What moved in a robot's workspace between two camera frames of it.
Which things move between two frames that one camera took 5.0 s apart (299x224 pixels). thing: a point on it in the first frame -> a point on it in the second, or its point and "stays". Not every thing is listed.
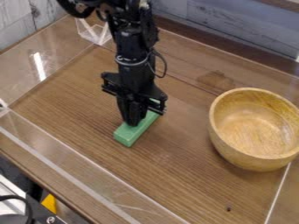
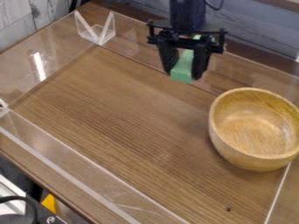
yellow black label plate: x=50 y=203 stays
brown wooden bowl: x=252 y=129 stays
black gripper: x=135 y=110 -> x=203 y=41
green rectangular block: x=127 y=134 -> x=182 y=73
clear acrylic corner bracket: x=98 y=34 stays
